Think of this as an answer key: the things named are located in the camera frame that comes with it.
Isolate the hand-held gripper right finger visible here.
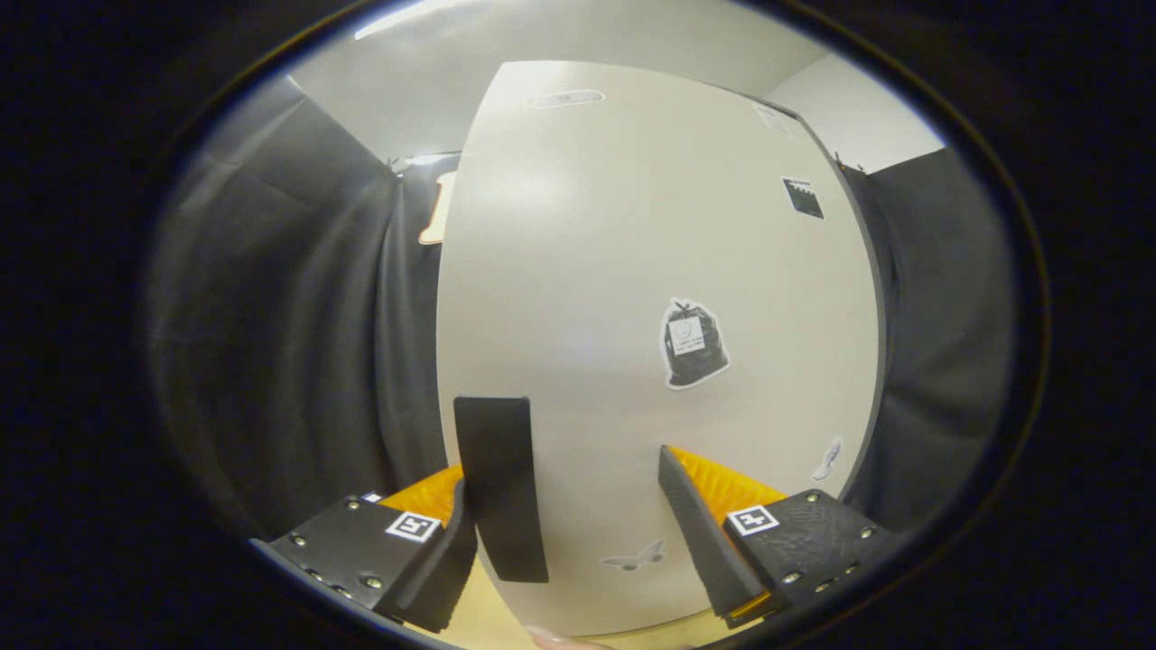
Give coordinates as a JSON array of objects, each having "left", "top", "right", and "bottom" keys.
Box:
[{"left": 657, "top": 444, "right": 904, "bottom": 631}]

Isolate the black door handle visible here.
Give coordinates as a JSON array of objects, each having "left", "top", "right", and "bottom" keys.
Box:
[{"left": 453, "top": 395, "right": 550, "bottom": 584}]

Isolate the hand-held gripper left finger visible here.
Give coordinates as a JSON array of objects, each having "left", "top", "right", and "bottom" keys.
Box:
[{"left": 248, "top": 463, "right": 478, "bottom": 635}]

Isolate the white shoe cabinet door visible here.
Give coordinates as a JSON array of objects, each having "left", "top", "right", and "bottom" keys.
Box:
[{"left": 436, "top": 60, "right": 881, "bottom": 637}]

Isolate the black backdrop cloth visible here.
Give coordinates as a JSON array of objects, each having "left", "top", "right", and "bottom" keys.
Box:
[{"left": 149, "top": 72, "right": 1017, "bottom": 543}]

